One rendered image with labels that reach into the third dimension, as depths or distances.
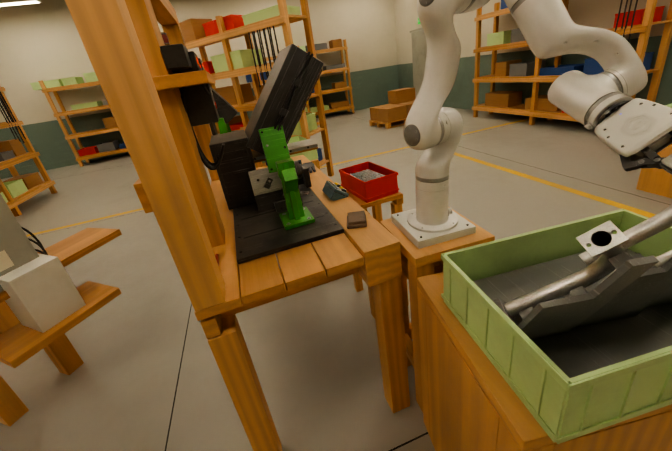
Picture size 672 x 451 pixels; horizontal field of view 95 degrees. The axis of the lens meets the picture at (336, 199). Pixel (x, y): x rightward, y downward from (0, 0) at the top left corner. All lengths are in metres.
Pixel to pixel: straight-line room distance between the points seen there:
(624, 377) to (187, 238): 0.98
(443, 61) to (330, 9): 10.12
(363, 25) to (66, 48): 8.22
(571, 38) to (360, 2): 10.69
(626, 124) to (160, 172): 1.01
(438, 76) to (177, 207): 0.84
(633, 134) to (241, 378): 1.25
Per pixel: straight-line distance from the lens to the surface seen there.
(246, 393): 1.33
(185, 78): 1.14
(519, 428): 0.84
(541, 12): 0.91
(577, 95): 0.89
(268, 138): 1.52
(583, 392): 0.75
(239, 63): 4.70
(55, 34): 11.25
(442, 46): 1.04
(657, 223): 0.86
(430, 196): 1.16
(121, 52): 0.87
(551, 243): 1.15
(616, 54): 0.95
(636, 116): 0.83
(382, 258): 1.11
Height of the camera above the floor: 1.49
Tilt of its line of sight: 23 degrees down
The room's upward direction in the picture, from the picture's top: 9 degrees counter-clockwise
